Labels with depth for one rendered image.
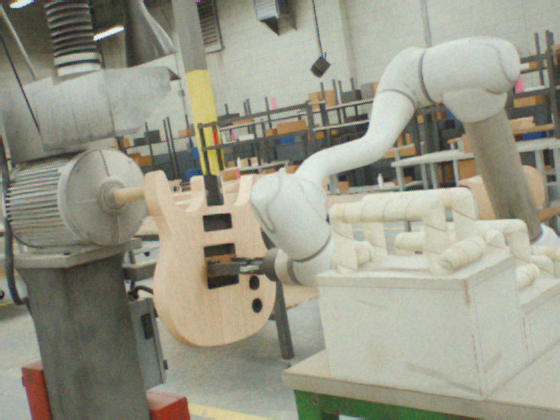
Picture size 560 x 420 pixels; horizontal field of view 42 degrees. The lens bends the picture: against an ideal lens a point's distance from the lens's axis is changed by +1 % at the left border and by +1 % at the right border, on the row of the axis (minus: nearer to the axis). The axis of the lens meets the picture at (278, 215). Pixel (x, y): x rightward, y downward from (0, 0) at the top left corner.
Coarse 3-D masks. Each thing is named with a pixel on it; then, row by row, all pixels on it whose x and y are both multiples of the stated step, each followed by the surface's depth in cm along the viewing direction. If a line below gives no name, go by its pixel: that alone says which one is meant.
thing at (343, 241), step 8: (336, 224) 112; (344, 224) 112; (336, 232) 112; (344, 232) 112; (336, 240) 113; (344, 240) 112; (352, 240) 113; (336, 248) 113; (344, 248) 112; (352, 248) 113; (336, 256) 114; (344, 256) 113; (352, 256) 113; (344, 264) 113; (352, 264) 113; (344, 272) 113; (352, 272) 113
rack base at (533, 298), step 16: (528, 288) 118; (544, 288) 116; (528, 304) 110; (544, 304) 114; (528, 320) 110; (544, 320) 114; (528, 336) 110; (544, 336) 114; (528, 352) 110; (544, 352) 113
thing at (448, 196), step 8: (400, 192) 114; (408, 192) 113; (416, 192) 112; (424, 192) 111; (432, 192) 110; (440, 192) 109; (448, 192) 108; (456, 192) 107; (464, 192) 106; (368, 200) 118; (376, 200) 117; (448, 200) 107; (448, 208) 108
